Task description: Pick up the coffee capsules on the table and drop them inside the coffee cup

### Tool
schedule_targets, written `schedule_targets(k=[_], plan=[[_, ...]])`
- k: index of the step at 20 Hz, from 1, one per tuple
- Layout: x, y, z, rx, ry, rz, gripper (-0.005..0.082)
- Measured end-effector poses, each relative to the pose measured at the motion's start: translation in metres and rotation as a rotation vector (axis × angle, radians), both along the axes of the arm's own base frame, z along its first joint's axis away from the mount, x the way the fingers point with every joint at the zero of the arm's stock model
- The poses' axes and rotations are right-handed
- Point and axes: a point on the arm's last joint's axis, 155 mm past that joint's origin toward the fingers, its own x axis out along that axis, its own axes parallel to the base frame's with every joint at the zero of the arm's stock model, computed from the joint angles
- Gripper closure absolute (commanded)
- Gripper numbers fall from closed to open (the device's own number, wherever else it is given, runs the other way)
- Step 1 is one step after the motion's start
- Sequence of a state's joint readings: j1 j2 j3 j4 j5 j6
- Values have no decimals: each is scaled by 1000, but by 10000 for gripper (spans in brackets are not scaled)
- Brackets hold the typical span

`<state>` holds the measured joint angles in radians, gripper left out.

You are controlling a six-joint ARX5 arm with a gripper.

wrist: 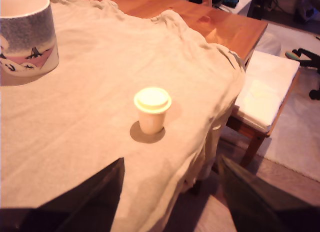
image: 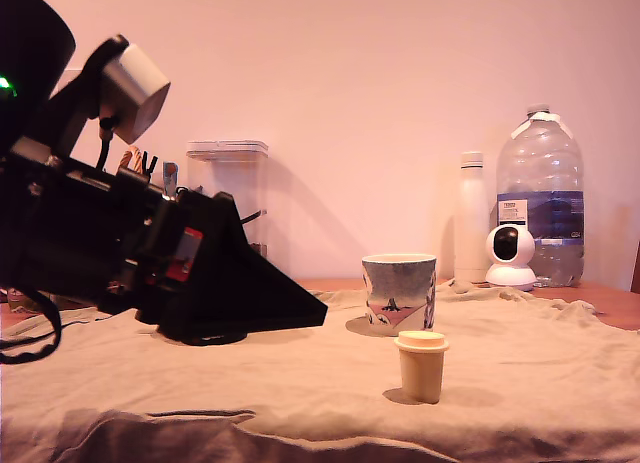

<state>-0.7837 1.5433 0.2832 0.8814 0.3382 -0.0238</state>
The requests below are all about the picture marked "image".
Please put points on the cream coffee capsule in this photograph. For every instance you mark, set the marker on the cream coffee capsule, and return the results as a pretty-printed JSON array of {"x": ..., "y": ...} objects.
[{"x": 420, "y": 368}]

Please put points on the black coffee scoop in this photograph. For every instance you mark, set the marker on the black coffee scoop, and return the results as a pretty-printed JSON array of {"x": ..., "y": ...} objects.
[{"x": 252, "y": 216}]

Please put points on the black utensils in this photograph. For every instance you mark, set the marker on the black utensils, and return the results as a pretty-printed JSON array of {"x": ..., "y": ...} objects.
[{"x": 150, "y": 164}]

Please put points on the clear container with white lid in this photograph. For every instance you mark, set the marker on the clear container with white lid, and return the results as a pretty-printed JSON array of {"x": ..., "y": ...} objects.
[{"x": 225, "y": 168}]

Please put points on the white blue illustrated mug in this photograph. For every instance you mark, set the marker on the white blue illustrated mug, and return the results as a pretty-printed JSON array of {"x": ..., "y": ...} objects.
[{"x": 400, "y": 293}]

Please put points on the white insulated bottle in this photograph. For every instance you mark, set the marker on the white insulated bottle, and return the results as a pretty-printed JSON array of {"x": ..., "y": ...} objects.
[{"x": 472, "y": 223}]

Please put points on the beige cloth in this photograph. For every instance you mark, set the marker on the beige cloth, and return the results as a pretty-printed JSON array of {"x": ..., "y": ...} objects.
[{"x": 500, "y": 363}]

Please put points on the large clear water bottle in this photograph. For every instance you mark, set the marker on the large clear water bottle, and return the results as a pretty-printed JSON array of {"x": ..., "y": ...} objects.
[{"x": 542, "y": 173}]

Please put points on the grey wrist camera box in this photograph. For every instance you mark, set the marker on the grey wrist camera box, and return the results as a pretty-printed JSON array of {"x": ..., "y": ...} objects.
[{"x": 135, "y": 88}]

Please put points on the white light switch plate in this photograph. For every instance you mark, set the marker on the white light switch plate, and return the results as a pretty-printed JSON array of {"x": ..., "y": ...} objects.
[{"x": 72, "y": 75}]

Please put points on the small white round camera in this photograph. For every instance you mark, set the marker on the small white round camera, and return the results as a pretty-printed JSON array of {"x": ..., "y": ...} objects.
[{"x": 510, "y": 248}]

